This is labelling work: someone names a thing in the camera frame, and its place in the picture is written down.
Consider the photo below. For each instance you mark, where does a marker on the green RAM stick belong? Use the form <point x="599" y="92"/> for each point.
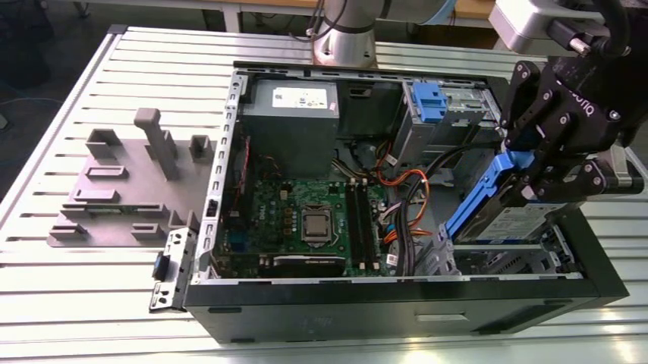
<point x="103" y="209"/>

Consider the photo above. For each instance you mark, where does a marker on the grey power supply unit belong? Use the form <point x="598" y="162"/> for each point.
<point x="289" y="140"/>

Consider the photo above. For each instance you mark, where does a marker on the metal disk bay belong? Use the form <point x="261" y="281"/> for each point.
<point x="496" y="248"/>

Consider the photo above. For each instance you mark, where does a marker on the CPU socket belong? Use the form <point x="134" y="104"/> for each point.
<point x="318" y="243"/>

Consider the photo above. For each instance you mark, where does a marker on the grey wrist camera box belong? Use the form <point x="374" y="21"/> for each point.
<point x="521" y="26"/>

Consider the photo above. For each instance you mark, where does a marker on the black graphics card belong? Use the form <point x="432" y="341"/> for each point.
<point x="304" y="265"/>

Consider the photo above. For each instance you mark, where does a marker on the silver CPU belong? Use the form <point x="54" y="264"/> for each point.
<point x="318" y="225"/>

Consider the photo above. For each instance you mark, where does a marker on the black open PC case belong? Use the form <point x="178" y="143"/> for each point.
<point x="354" y="303"/>

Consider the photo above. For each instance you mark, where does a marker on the blue drive latch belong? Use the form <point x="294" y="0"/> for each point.
<point x="429" y="102"/>

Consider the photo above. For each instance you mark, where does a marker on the grey parts rack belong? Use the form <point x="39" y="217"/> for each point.
<point x="142" y="197"/>

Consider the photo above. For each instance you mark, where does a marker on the hard disk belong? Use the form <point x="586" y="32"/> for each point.
<point x="511" y="223"/>

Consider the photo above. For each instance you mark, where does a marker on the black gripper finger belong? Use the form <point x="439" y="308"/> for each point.
<point x="521" y="95"/>
<point x="567" y="182"/>

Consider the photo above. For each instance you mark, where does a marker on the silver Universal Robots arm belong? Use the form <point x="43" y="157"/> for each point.
<point x="349" y="45"/>

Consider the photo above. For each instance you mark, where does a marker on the green motherboard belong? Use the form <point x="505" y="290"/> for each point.
<point x="273" y="204"/>

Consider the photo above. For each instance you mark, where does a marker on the black RAM slot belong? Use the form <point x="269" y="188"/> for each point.
<point x="356" y="223"/>
<point x="369" y="223"/>

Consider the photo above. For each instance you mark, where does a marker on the blue rear port plug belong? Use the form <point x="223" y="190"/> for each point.
<point x="161" y="265"/>

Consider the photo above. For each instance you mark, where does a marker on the wooden desk white frame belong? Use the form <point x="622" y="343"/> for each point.
<point x="476" y="7"/>

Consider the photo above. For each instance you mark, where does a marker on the silver drive cage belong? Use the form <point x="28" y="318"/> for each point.
<point x="431" y="140"/>

